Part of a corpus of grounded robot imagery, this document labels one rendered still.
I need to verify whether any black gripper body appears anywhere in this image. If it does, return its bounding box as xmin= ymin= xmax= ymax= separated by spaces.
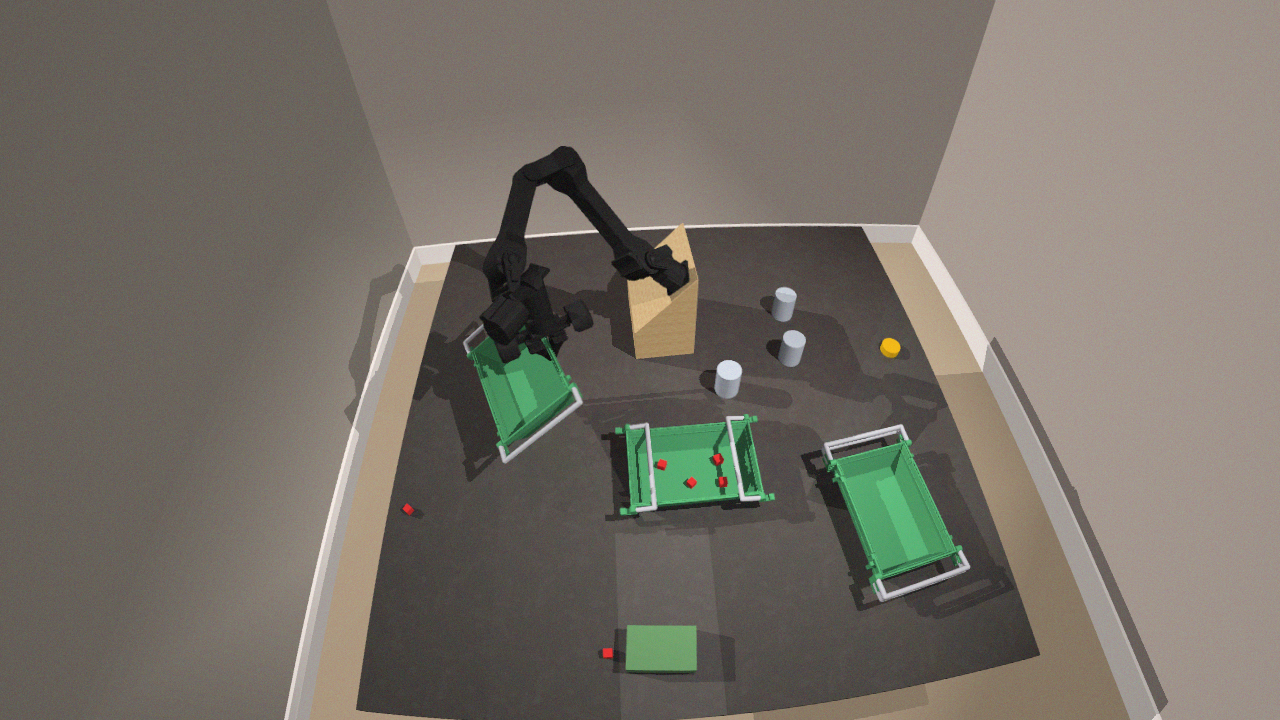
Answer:
xmin=494 ymin=300 xmax=594 ymax=363

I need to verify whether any grey cylinder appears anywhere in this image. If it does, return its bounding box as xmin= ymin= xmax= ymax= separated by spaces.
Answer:
xmin=771 ymin=287 xmax=797 ymax=322
xmin=778 ymin=331 xmax=806 ymax=366
xmin=714 ymin=360 xmax=742 ymax=398

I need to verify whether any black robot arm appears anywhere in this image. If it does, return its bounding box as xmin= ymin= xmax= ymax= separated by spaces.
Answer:
xmin=479 ymin=146 xmax=689 ymax=345

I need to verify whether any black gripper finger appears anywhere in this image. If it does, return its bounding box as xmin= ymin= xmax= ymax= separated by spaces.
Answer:
xmin=548 ymin=331 xmax=568 ymax=357
xmin=527 ymin=340 xmax=552 ymax=361

